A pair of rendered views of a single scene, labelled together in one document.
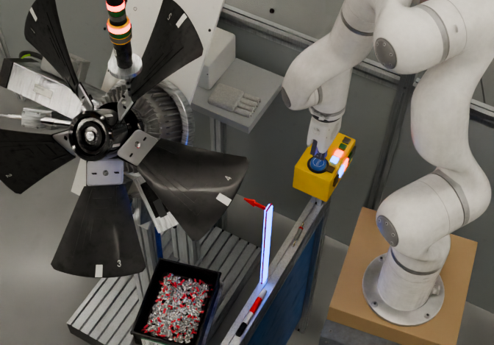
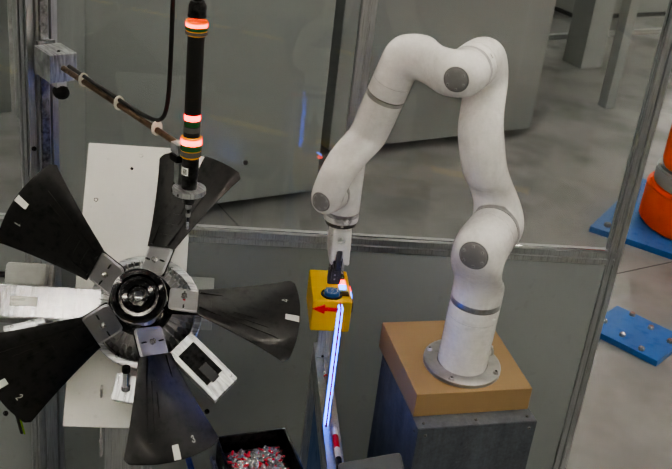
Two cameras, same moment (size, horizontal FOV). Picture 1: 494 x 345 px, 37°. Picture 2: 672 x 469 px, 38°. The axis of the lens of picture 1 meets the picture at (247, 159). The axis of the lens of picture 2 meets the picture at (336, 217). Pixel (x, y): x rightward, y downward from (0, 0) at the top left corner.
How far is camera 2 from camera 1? 1.25 m
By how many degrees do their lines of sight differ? 37
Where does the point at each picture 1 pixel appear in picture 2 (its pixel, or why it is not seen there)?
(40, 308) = not seen: outside the picture
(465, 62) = (493, 89)
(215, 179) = (274, 304)
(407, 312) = (479, 375)
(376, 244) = (415, 343)
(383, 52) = (456, 77)
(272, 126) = not seen: hidden behind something
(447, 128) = (498, 143)
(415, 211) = (491, 227)
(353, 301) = (431, 384)
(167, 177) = (231, 313)
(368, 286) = (436, 369)
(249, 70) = not seen: hidden behind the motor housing
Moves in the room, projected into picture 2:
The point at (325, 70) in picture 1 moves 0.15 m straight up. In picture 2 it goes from (361, 156) to (369, 93)
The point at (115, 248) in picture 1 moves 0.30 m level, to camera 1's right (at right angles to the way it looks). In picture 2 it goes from (184, 422) to (303, 387)
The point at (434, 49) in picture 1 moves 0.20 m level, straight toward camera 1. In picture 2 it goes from (487, 68) to (527, 102)
